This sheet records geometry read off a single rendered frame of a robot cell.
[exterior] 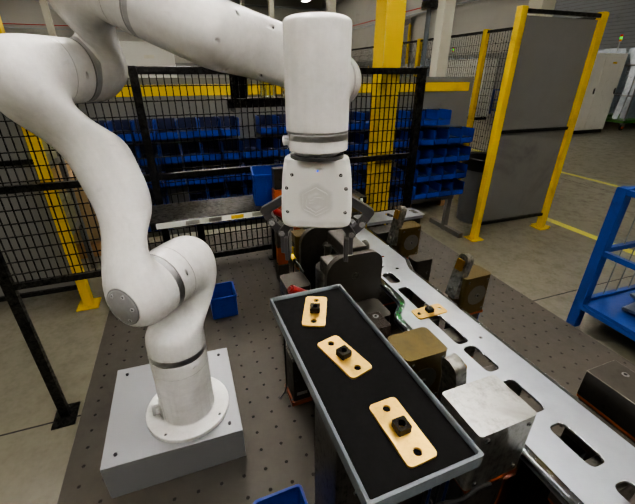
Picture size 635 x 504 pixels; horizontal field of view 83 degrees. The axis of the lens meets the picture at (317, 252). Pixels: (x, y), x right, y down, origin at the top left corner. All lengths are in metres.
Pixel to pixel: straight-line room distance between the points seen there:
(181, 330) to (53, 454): 1.46
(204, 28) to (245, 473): 0.87
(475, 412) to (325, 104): 0.45
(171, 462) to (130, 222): 0.54
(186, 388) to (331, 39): 0.71
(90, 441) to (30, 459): 1.07
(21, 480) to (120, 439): 1.20
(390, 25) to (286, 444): 1.68
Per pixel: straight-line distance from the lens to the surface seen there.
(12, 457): 2.28
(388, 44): 1.89
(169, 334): 0.80
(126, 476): 0.99
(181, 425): 0.96
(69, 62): 0.74
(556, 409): 0.80
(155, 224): 1.46
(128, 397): 1.08
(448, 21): 5.80
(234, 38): 0.55
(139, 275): 0.68
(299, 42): 0.47
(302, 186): 0.50
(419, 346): 0.70
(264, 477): 0.97
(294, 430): 1.04
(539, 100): 4.06
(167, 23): 0.56
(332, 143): 0.48
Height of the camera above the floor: 1.52
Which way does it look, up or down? 26 degrees down
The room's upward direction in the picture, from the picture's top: straight up
